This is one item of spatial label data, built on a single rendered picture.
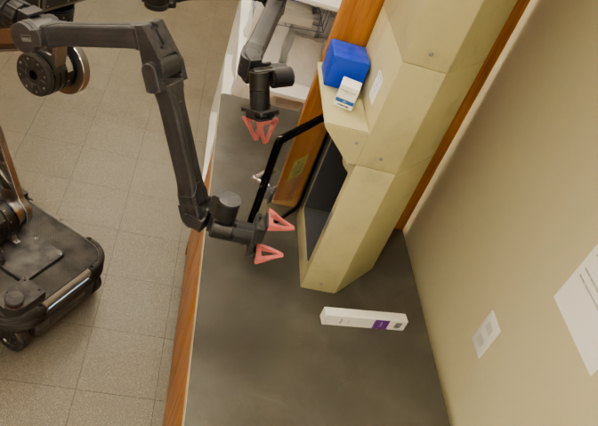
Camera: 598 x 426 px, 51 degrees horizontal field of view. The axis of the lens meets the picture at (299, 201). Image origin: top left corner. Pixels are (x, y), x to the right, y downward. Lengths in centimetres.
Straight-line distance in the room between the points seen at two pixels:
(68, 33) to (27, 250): 132
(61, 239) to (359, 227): 150
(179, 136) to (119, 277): 161
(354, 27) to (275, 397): 101
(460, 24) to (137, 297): 202
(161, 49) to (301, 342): 85
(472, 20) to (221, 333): 99
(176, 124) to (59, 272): 134
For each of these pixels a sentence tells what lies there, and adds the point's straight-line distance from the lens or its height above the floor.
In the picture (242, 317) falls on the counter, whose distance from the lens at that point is 176.
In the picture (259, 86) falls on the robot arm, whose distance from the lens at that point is 176.
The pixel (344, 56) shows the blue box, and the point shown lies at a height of 160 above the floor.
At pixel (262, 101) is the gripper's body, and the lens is 177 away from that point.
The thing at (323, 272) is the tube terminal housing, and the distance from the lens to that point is 186.
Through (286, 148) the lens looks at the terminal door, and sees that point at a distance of 171.
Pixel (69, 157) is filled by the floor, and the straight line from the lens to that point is 366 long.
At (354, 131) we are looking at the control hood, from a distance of 155.
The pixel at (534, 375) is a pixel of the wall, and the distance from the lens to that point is 157.
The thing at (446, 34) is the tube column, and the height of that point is 180.
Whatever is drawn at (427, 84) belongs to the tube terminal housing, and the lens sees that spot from 151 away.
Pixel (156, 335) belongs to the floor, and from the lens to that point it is 286.
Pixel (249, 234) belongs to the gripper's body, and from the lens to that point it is 159.
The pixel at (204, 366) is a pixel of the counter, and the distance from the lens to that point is 164.
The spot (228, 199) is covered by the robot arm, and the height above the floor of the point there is 129.
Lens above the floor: 226
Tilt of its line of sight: 37 degrees down
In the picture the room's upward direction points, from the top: 22 degrees clockwise
